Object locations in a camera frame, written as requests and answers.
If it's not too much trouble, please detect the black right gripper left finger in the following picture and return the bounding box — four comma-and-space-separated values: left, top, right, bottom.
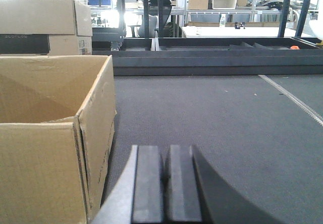
92, 145, 164, 223

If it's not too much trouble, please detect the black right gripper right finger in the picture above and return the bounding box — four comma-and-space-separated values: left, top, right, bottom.
165, 145, 280, 223

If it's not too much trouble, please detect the brown cardboard carton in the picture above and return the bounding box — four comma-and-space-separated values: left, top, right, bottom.
1, 55, 116, 223

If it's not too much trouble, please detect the dark grey conveyor belt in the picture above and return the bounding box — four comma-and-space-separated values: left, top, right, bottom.
106, 75, 322, 223

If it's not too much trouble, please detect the cardboard box with black label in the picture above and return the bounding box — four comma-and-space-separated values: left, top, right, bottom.
1, 34, 92, 55

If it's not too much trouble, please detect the white plastic bin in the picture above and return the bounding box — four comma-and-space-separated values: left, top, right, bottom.
212, 0, 237, 10

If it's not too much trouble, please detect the stacked cardboard box top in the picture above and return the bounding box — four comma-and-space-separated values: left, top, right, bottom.
1, 0, 92, 36

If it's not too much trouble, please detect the dark conveyor side frame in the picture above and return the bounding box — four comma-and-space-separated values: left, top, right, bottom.
92, 37, 322, 76

